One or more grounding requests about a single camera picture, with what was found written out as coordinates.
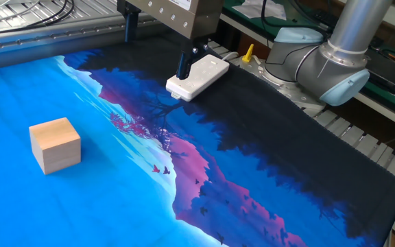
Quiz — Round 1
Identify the silver Schunk gripper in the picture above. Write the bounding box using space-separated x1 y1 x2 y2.
117 0 225 81

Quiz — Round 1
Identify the large wooden cube block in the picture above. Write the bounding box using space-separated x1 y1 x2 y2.
28 117 82 176

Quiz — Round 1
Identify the white power strip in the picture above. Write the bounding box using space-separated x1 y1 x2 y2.
165 54 230 103

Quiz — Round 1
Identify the small yellow plastic clip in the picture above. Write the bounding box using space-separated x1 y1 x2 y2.
241 43 255 64

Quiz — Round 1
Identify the white paper sheet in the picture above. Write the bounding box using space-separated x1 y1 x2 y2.
231 0 287 21

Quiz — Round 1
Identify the landscape print cloth mat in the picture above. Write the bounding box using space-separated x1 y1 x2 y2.
0 32 395 247

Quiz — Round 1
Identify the green-topped workbench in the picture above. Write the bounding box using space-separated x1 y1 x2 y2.
219 0 395 132

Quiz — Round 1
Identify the white power strip cable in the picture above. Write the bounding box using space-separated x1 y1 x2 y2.
220 51 240 62

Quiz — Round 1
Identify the aluminium frame rail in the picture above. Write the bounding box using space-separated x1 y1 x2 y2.
0 12 171 73

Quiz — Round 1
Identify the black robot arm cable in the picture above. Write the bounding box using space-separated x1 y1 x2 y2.
260 0 329 66

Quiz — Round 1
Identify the black cable bundle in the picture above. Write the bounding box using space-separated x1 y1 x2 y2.
0 0 77 37

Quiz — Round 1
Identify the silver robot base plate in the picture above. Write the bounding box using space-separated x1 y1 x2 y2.
230 54 326 111

